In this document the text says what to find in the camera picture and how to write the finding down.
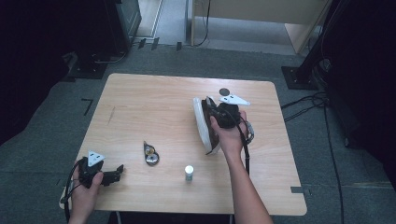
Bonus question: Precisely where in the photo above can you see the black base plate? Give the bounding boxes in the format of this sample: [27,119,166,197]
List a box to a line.
[65,60,108,80]

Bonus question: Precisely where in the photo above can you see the person's right hand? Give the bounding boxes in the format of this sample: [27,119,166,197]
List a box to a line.
[209,110,248,160]

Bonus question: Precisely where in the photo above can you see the light wooden furniture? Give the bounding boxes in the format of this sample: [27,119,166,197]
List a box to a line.
[190,0,332,55]

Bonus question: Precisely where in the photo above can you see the person's left hand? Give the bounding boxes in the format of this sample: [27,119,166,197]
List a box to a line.
[68,171,105,218]

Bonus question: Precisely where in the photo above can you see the black floor cables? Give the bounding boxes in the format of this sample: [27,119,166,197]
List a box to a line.
[279,91,346,224]

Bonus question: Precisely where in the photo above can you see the hand-held gripper cable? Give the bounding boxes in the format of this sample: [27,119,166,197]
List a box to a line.
[63,158,86,224]
[228,108,256,177]

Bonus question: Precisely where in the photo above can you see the grey looped floor cable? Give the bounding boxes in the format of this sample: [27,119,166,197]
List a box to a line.
[92,50,129,65]

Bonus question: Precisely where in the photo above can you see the black stand with base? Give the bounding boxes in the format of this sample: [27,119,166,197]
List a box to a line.
[281,0,340,91]

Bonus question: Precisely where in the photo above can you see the left hand-held gripper cable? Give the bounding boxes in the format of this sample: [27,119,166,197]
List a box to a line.
[63,158,86,224]

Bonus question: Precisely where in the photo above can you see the black hanging cable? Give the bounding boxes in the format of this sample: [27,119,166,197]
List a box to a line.
[194,0,212,48]

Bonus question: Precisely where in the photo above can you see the glue stick white cap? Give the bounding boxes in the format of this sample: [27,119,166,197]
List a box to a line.
[184,164,194,183]

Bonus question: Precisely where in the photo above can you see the black cabinet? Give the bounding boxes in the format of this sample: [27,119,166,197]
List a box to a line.
[74,0,143,63]

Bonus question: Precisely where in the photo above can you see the dark curtain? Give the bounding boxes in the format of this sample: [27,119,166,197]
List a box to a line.
[323,0,396,190]
[0,0,76,147]

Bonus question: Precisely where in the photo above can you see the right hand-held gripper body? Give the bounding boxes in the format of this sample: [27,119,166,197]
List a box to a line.
[214,93,251,130]

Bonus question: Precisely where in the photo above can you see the right hand-held gripper cable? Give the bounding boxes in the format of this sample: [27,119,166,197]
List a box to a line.
[228,108,256,177]

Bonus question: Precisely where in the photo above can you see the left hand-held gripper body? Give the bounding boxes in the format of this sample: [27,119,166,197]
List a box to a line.
[78,150,106,189]

